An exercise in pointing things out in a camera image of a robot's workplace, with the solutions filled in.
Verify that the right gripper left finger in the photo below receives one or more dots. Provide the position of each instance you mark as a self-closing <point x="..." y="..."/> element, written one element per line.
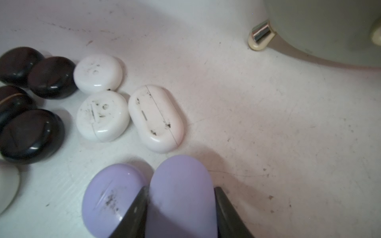
<point x="133" y="222"/>

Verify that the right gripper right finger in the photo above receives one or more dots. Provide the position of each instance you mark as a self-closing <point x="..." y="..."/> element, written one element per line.
<point x="229" y="223"/>

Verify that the purple round earphone case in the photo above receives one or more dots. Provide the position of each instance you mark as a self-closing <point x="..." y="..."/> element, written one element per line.
<point x="108" y="197"/>

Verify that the purple oblong earphone case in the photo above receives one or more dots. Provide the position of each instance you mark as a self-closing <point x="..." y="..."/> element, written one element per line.
<point x="181" y="201"/>

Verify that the white oblong earphone case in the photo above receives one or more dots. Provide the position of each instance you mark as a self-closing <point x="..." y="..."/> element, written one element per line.
<point x="159" y="125"/>

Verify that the white three-drawer cabinet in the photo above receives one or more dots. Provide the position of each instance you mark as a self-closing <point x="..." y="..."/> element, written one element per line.
<point x="347" y="32"/>

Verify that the white round earphone case lower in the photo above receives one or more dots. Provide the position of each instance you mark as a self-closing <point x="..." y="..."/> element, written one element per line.
<point x="10" y="181"/>

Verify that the black earphone case right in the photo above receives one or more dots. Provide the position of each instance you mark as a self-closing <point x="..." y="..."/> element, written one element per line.
<point x="32" y="136"/>

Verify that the white round earphone case upper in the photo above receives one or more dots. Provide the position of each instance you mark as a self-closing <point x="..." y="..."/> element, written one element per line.
<point x="97" y="73"/>

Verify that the black earphone case upper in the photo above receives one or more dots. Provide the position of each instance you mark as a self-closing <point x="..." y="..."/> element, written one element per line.
<point x="52" y="78"/>

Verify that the black oblong earphone case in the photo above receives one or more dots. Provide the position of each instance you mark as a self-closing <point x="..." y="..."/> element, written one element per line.
<point x="14" y="101"/>

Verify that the black earphone case far left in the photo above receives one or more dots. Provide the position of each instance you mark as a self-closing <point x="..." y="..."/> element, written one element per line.
<point x="16" y="65"/>

